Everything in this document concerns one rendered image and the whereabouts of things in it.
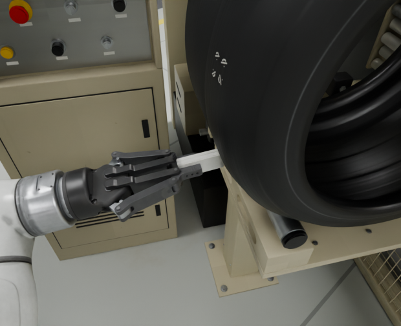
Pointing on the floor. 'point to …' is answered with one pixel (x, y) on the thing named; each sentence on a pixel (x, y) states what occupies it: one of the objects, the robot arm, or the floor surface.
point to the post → (237, 245)
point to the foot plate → (253, 281)
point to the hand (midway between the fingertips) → (200, 163)
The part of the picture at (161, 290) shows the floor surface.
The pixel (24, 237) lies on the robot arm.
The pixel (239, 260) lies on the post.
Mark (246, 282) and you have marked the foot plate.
